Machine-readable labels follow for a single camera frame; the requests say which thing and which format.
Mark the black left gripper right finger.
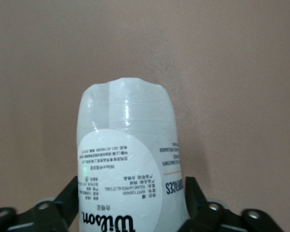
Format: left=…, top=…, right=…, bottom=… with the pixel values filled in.
left=181, top=176, right=285, bottom=232

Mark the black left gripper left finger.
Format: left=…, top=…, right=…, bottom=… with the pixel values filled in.
left=0, top=176, right=79, bottom=232

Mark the clear labelled tennis ball can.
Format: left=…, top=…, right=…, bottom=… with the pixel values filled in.
left=76, top=77, right=188, bottom=232

